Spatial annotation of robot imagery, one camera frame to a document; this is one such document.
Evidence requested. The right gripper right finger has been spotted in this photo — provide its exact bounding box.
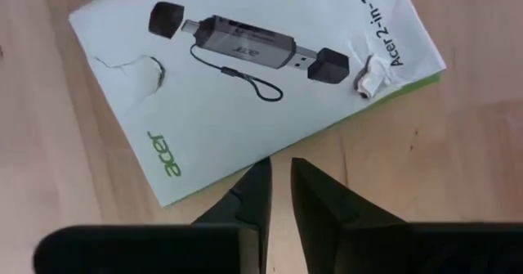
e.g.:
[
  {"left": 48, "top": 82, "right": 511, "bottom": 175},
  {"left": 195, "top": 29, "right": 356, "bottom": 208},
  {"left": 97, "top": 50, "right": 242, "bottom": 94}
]
[{"left": 290, "top": 156, "right": 523, "bottom": 274}]

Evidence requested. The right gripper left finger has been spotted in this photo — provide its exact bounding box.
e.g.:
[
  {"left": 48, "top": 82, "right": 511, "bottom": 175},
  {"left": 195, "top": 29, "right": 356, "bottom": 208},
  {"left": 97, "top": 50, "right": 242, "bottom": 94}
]
[{"left": 33, "top": 156, "right": 274, "bottom": 274}]

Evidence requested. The white Acer card reader box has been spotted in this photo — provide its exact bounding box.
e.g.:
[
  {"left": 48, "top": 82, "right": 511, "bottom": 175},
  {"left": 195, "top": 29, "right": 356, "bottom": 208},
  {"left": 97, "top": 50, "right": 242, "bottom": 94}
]
[{"left": 68, "top": 0, "right": 448, "bottom": 209}]

